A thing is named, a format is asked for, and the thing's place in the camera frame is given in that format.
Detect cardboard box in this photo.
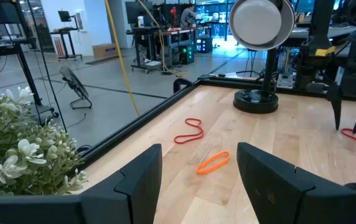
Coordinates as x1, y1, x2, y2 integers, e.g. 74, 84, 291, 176
91, 43, 119, 58

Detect black monitor on stand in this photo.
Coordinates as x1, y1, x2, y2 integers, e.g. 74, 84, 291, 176
50, 10, 84, 62

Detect potted artificial plant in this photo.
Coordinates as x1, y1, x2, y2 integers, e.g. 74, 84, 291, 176
0, 82, 89, 197

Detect hanging yellow cable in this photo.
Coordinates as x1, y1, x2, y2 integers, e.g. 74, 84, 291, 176
104, 0, 141, 117

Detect computer tower green lights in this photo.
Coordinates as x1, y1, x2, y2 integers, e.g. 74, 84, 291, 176
179, 44, 195, 65

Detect black floor fan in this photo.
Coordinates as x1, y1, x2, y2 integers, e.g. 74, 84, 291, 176
59, 65, 93, 111

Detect orange rubber band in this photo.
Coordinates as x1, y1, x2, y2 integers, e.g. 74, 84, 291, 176
195, 151, 231, 175

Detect thin red rubber band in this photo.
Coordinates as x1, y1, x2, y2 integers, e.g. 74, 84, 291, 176
174, 118, 205, 145

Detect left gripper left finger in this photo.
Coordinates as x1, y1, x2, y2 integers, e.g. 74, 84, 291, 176
81, 143, 163, 224

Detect black aluminium table frame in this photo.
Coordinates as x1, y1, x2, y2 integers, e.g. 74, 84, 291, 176
68, 76, 356, 175

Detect black work desk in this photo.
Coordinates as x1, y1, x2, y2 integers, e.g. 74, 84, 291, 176
124, 0, 213, 74

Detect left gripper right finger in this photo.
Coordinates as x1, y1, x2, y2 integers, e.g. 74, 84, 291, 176
237, 142, 347, 224

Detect yellow cable tag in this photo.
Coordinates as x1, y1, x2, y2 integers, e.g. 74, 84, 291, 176
316, 45, 336, 57

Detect black equipment stand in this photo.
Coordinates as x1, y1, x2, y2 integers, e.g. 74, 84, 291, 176
0, 0, 60, 127

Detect black desk lamp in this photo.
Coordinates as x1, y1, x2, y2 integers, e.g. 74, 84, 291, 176
228, 0, 296, 114

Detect person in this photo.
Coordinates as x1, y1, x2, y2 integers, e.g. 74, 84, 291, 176
180, 3, 202, 29

